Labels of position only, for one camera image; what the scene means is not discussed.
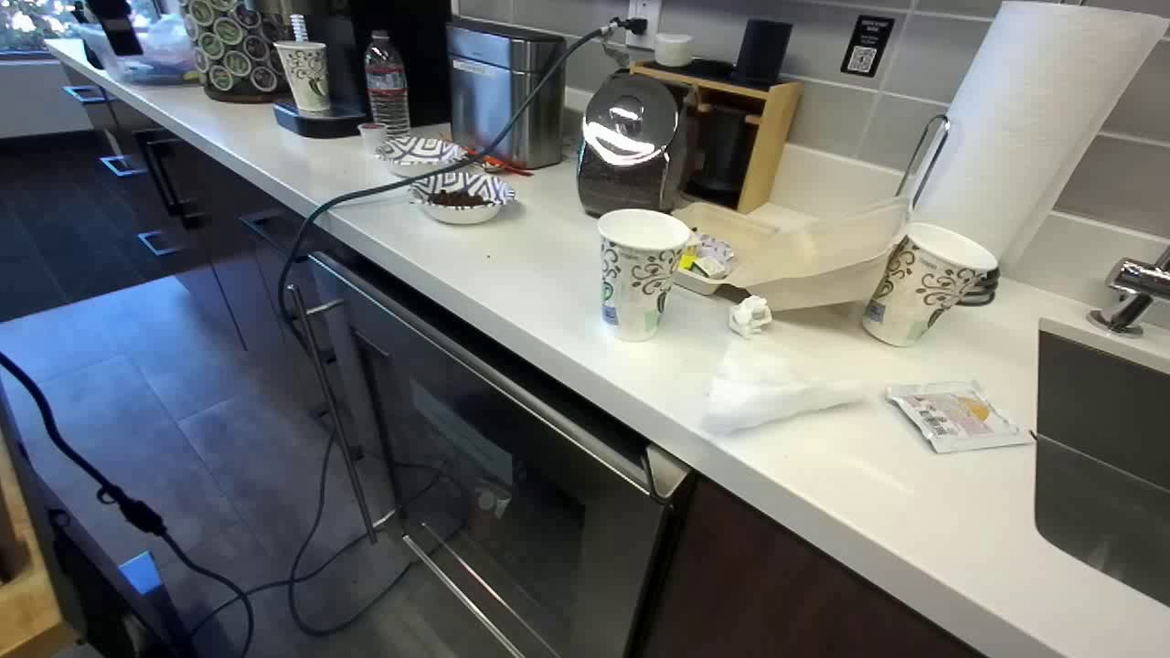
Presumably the black box on rack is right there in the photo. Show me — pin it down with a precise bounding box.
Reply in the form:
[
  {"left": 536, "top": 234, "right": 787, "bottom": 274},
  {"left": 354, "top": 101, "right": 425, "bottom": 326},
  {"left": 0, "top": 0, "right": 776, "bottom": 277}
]
[{"left": 731, "top": 15, "right": 797, "bottom": 91}]

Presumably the clear plastic water bottle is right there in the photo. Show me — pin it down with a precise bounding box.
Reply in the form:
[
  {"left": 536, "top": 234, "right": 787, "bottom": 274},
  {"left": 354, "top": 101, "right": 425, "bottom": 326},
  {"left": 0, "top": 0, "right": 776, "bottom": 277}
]
[{"left": 361, "top": 29, "right": 414, "bottom": 140}]

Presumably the yellow white packet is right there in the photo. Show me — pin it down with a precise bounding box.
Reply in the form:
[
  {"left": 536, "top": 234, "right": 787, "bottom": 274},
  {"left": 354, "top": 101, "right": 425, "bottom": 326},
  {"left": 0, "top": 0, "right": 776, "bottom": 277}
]
[{"left": 673, "top": 231, "right": 741, "bottom": 286}]

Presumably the black wall sign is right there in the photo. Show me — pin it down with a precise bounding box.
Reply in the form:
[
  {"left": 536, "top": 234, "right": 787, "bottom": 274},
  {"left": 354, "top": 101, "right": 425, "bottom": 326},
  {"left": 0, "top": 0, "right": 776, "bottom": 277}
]
[{"left": 838, "top": 12, "right": 897, "bottom": 80}]

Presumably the patterned paper cup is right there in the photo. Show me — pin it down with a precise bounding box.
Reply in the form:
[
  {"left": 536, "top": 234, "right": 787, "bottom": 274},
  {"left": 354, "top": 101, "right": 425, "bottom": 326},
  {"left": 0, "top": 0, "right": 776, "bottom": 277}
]
[
  {"left": 272, "top": 37, "right": 335, "bottom": 121},
  {"left": 592, "top": 205, "right": 693, "bottom": 344},
  {"left": 859, "top": 218, "right": 1003, "bottom": 350}
]

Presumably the chrome faucet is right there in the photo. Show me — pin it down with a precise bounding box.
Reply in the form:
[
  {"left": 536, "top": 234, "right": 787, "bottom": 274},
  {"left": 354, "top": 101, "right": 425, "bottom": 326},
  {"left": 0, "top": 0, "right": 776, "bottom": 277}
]
[{"left": 1089, "top": 246, "right": 1170, "bottom": 335}]

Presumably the crumpled clear plastic bag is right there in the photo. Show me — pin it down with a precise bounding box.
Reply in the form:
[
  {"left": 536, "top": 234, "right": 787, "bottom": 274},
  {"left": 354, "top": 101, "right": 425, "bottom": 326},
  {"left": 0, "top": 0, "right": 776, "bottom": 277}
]
[{"left": 699, "top": 344, "right": 875, "bottom": 438}]

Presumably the wall power outlet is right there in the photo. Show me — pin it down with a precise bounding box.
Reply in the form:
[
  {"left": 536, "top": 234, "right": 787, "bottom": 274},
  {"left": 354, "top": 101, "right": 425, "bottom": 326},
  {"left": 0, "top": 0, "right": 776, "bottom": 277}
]
[{"left": 621, "top": 0, "right": 666, "bottom": 41}]

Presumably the stainless steel dishwasher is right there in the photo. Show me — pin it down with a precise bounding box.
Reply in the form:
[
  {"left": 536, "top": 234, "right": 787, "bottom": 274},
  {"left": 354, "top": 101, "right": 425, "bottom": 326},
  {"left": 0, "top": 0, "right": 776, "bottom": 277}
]
[{"left": 296, "top": 247, "right": 693, "bottom": 658}]

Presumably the flat printed packet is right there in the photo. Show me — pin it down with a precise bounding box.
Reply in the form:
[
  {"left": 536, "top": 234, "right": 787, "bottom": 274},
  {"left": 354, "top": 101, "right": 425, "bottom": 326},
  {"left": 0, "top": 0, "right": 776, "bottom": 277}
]
[{"left": 886, "top": 379, "right": 1034, "bottom": 456}]

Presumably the small white creamer cup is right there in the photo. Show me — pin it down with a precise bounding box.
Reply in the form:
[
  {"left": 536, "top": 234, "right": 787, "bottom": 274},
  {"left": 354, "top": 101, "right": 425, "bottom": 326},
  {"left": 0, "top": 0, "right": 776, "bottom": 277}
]
[{"left": 727, "top": 292, "right": 776, "bottom": 340}]

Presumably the dark wood cabinet with handles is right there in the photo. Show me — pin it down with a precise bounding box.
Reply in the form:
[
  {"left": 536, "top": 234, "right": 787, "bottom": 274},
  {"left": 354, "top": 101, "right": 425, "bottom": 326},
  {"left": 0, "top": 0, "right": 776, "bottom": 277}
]
[{"left": 59, "top": 70, "right": 320, "bottom": 369}]

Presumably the stainless steel sink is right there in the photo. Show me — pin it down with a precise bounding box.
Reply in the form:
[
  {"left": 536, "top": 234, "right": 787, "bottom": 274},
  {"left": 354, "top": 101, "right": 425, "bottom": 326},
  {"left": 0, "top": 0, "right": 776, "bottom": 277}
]
[{"left": 1032, "top": 318, "right": 1170, "bottom": 610}]

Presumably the white paper towel roll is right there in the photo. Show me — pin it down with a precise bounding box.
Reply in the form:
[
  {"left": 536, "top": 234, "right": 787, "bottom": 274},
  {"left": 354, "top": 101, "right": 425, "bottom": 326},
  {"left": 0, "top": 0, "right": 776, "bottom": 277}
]
[{"left": 911, "top": 0, "right": 1170, "bottom": 265}]

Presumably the dark power cable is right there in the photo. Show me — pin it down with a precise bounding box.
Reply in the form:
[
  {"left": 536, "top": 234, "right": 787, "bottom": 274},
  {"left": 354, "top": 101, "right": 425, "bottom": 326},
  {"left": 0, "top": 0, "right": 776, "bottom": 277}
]
[{"left": 273, "top": 15, "right": 652, "bottom": 643}]

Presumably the wooden countertop rack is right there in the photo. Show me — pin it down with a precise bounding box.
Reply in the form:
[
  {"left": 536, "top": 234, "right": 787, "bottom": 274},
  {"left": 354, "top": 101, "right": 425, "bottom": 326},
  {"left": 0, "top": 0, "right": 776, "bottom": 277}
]
[{"left": 624, "top": 58, "right": 803, "bottom": 215}]

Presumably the translucent plastic container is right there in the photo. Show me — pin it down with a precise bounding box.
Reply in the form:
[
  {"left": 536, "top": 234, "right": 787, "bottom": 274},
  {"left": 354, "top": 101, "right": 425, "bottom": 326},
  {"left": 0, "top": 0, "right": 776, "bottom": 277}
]
[{"left": 673, "top": 197, "right": 911, "bottom": 315}]

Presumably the black floor cable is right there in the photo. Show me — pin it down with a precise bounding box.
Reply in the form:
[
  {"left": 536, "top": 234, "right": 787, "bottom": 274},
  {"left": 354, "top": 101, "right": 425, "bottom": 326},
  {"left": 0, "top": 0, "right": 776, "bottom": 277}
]
[{"left": 0, "top": 346, "right": 425, "bottom": 658}]

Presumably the pile of coffee beans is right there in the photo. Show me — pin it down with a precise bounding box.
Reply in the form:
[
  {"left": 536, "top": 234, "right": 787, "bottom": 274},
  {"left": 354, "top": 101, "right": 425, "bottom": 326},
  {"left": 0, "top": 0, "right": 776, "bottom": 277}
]
[{"left": 428, "top": 182, "right": 491, "bottom": 213}]

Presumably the stainless steel canister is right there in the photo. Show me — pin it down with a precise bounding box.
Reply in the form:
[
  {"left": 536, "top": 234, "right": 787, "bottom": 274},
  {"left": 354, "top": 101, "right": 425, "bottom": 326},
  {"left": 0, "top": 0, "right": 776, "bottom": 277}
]
[{"left": 441, "top": 15, "right": 571, "bottom": 170}]

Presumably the coffee pod carousel rack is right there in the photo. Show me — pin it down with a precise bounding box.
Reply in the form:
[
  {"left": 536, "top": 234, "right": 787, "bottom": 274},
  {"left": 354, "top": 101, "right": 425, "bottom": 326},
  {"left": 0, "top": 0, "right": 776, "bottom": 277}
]
[{"left": 178, "top": 0, "right": 293, "bottom": 106}]

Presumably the light wooden furniture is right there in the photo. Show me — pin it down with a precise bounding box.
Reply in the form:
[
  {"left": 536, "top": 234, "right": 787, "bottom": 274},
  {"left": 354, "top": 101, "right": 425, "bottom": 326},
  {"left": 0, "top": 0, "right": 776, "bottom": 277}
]
[{"left": 0, "top": 425, "right": 74, "bottom": 658}]

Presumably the paper bowl with blue pattern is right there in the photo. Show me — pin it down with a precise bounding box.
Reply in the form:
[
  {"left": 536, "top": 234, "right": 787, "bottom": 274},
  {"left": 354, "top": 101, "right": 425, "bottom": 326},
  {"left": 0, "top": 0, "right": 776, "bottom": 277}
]
[
  {"left": 409, "top": 168, "right": 520, "bottom": 231},
  {"left": 376, "top": 130, "right": 471, "bottom": 182}
]

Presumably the black coffee machine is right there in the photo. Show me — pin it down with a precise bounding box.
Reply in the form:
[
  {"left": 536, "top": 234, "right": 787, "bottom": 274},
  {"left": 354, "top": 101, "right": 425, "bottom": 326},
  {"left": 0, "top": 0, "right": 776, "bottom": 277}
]
[{"left": 272, "top": 0, "right": 458, "bottom": 140}]

